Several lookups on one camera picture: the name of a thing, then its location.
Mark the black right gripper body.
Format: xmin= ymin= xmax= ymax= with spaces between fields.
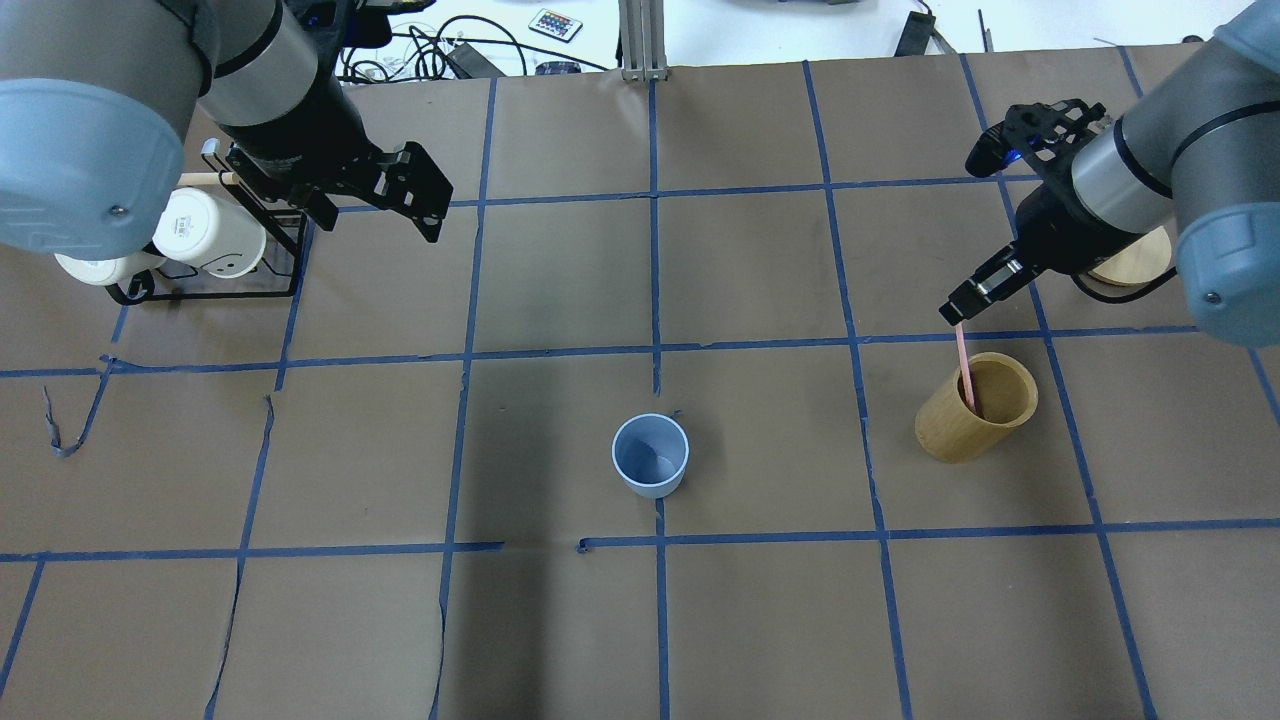
xmin=1011 ymin=183 xmax=1140 ymax=281

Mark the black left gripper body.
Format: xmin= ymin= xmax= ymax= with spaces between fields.
xmin=215 ymin=60 xmax=383 ymax=206

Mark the light blue plastic cup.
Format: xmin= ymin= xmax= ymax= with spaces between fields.
xmin=611 ymin=413 xmax=691 ymax=500

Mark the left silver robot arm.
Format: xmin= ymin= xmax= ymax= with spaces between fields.
xmin=1 ymin=1 xmax=453 ymax=260

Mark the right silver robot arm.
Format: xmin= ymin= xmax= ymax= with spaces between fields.
xmin=940 ymin=1 xmax=1279 ymax=348

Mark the wooden cup tree stand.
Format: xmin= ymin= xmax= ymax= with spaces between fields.
xmin=1088 ymin=225 xmax=1172 ymax=288

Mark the bamboo cylinder holder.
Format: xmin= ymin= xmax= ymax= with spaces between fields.
xmin=913 ymin=352 xmax=1039 ymax=464

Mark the white mug near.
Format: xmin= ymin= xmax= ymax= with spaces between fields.
xmin=152 ymin=187 xmax=268 ymax=279

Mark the white mug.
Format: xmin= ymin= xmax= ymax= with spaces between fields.
xmin=152 ymin=187 xmax=268 ymax=279
xmin=52 ymin=251 xmax=168 ymax=287

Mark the small remote control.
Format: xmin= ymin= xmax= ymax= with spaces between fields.
xmin=527 ymin=8 xmax=584 ymax=44

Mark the white mug far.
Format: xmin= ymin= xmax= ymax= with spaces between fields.
xmin=52 ymin=251 xmax=168 ymax=287

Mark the black power adapter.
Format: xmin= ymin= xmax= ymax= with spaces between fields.
xmin=893 ymin=12 xmax=936 ymax=56

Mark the black wire mug rack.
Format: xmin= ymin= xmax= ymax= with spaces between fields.
xmin=104 ymin=138 xmax=310 ymax=307

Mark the aluminium frame post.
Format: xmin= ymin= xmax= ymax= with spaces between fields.
xmin=618 ymin=0 xmax=669 ymax=82

